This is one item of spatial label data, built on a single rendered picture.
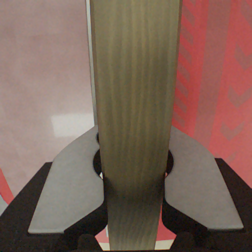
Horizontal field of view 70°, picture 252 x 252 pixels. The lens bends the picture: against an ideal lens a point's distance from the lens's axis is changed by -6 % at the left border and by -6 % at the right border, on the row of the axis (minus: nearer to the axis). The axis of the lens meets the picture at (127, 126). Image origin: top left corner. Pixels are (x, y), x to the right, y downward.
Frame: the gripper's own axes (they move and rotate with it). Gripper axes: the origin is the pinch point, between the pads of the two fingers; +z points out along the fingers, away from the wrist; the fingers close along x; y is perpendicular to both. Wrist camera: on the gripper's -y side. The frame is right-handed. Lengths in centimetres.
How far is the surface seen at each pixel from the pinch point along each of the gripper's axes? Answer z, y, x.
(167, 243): 3.9, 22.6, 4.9
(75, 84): 4.8, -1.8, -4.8
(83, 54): 4.9, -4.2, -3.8
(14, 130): 4.6, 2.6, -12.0
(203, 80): 4.8, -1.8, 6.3
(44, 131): 4.6, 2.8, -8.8
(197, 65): 4.8, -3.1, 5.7
